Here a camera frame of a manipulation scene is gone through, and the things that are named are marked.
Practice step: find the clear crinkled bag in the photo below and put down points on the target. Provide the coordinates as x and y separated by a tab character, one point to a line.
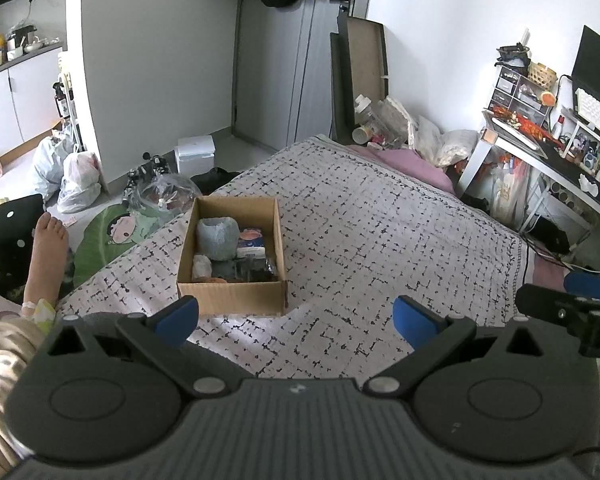
397	120

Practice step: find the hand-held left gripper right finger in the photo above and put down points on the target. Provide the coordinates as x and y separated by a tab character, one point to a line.
411	318

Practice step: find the cardboard box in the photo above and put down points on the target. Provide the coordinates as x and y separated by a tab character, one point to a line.
230	300

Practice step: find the white kitchen cabinet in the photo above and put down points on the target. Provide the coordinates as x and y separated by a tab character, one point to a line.
25	95

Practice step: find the white stuffed bags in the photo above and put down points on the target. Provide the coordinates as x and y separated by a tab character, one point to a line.
447	145

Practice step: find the green cartoon floor mat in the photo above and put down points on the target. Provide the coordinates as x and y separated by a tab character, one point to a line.
100	245

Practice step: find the white fluffy soft item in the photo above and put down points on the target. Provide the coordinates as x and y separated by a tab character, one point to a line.
201	266

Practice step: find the clear black plastic bag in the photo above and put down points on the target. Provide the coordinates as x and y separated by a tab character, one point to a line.
252	270

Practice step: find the grey plastic bag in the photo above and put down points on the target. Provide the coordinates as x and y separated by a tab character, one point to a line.
52	160

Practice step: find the brown folding board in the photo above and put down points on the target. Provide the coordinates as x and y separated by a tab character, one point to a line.
365	60

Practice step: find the person's beige clothing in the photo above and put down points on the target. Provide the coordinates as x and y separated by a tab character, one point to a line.
0	360

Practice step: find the clear drawer organiser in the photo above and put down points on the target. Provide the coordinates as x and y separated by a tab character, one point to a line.
517	90

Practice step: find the black bottle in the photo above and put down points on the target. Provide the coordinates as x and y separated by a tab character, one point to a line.
60	102

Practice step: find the white trolley rack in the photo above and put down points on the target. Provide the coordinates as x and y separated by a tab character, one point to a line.
72	110

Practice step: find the small brown soft item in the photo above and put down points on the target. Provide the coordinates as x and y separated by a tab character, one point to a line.
216	279

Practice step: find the grey door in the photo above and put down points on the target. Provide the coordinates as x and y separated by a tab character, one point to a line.
280	70

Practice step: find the clear plastic bottle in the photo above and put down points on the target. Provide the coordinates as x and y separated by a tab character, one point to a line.
366	112

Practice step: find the person's bare foot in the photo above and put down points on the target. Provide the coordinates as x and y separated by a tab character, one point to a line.
42	265

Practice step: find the orange burger plush toy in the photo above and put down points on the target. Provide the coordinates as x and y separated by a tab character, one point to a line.
250	234

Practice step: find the black polka dot cushion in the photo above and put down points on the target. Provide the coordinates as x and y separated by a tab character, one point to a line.
10	240

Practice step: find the white desk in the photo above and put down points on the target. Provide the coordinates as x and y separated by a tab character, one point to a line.
485	150

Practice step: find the paper cup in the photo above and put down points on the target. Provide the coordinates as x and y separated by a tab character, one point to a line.
361	135

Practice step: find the black tripod gear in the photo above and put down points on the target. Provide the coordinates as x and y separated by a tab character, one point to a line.
147	170

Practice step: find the white storage box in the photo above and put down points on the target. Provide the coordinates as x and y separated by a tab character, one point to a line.
195	155

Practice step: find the white keyboard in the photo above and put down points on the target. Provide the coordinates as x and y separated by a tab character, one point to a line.
597	112

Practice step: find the grey fluffy plush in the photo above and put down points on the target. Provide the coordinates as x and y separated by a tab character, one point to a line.
217	237

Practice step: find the blue white tissue pack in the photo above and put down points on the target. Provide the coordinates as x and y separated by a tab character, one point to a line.
252	249

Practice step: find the woven basket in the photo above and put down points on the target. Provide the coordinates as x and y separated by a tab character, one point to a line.
542	75

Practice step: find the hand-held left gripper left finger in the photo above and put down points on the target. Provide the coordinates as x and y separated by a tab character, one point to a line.
177	316

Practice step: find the black monitor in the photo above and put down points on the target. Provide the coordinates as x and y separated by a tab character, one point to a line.
597	62

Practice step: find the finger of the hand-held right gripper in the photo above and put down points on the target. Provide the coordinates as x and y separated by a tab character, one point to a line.
542	301
592	284

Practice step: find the black cloth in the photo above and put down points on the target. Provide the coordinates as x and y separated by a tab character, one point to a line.
215	180

